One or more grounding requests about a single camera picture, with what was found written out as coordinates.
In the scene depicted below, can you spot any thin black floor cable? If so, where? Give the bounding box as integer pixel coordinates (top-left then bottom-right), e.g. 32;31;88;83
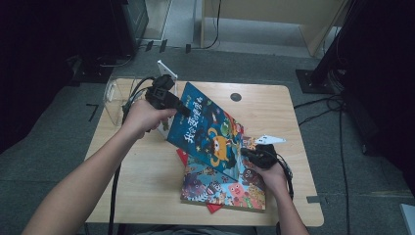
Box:
99;53;135;69

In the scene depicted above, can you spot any black metal stand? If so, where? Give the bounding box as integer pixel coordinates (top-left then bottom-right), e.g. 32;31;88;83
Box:
295;0;364;96

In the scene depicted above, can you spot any hanging black cable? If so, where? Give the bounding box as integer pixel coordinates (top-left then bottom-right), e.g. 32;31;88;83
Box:
190;0;223;51

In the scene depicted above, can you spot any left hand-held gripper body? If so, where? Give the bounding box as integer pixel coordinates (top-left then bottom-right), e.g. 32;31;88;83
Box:
145;59;179;111

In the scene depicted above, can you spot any long black floor cable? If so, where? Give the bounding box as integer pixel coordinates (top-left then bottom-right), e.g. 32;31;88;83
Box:
337;104;352;235

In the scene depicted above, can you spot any black cabinet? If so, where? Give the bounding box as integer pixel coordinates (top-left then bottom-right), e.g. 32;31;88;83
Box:
111;0;151;59

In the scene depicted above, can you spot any beige wooden cabinet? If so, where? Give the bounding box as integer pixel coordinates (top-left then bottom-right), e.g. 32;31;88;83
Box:
199;0;348;59

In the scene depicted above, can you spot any light blue animals picture book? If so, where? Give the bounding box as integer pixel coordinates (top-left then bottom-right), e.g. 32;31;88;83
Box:
179;135;267;212

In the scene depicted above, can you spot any person's right hand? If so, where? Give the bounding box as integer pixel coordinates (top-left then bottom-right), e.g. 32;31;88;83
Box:
254;162;289;197

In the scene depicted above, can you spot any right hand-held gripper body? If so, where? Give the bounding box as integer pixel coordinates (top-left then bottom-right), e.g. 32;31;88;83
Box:
251;134;288;170

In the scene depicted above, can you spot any dark blue picture book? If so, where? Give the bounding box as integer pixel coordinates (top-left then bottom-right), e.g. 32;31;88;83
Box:
165;81;246;183

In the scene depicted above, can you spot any black equipment base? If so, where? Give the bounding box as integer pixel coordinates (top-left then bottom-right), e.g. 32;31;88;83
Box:
67;55;115;86

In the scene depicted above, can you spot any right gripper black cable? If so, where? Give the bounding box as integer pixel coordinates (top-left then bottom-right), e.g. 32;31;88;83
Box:
273;151;295;235

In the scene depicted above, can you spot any looped black floor cable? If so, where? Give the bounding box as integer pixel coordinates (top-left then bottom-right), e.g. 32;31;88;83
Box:
293;94;347;127

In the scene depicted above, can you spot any clear acrylic book rack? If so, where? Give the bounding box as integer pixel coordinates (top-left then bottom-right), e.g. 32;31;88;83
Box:
103;76;179;141

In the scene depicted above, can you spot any person's left hand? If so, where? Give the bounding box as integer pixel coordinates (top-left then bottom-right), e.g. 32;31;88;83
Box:
120;99;178;141

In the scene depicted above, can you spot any white flat object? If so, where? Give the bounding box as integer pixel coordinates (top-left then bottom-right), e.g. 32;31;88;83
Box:
399;203;415;235

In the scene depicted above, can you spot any red picture book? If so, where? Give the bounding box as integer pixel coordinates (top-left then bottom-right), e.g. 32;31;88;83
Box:
175;148;225;215

